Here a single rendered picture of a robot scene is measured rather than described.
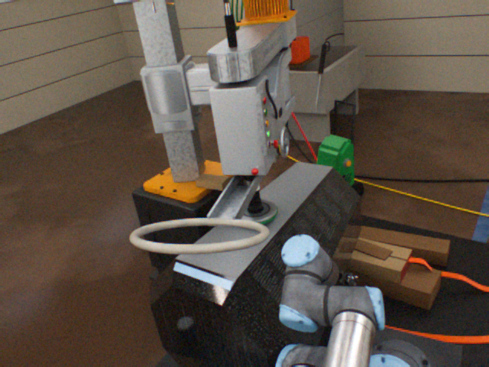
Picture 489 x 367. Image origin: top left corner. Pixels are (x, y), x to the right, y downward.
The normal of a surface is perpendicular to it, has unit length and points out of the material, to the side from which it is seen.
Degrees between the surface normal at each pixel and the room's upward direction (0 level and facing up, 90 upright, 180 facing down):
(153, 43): 90
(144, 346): 0
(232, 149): 90
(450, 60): 90
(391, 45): 90
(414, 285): 0
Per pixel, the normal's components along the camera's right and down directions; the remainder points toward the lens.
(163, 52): -0.11, 0.47
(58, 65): 0.84, 0.15
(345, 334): -0.28, -0.87
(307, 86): -0.53, 0.45
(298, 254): -0.50, -0.61
